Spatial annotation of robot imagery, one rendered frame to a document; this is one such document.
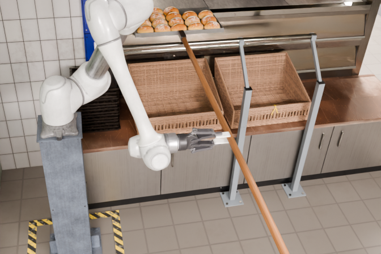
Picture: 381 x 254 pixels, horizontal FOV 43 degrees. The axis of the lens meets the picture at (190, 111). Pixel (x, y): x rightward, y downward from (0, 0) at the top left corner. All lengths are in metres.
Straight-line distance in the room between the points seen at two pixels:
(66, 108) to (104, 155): 0.75
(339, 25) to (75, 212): 2.25
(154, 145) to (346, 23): 2.23
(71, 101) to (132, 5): 0.64
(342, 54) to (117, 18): 2.30
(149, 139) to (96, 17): 0.51
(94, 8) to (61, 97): 0.58
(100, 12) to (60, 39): 1.31
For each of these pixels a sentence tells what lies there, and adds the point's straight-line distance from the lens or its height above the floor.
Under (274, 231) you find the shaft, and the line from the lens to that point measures 1.82.
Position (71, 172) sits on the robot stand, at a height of 0.77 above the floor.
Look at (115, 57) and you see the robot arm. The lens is 1.98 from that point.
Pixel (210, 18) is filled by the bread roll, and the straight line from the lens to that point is 3.11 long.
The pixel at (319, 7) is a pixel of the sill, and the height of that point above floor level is 1.18.
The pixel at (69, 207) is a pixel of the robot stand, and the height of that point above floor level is 0.50.
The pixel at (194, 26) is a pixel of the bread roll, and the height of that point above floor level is 1.22.
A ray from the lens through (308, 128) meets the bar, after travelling 3.33.
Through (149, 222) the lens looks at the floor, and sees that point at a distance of 3.38.
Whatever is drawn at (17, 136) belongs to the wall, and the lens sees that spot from 3.67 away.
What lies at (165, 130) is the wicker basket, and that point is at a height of 0.62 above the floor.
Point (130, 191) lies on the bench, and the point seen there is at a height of 0.17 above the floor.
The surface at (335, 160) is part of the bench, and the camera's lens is 3.74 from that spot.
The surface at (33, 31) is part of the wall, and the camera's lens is 3.22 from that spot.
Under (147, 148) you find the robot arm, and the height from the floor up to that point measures 1.32.
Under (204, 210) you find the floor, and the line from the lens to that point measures 3.47.
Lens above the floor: 2.56
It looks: 36 degrees down
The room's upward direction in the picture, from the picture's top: 4 degrees clockwise
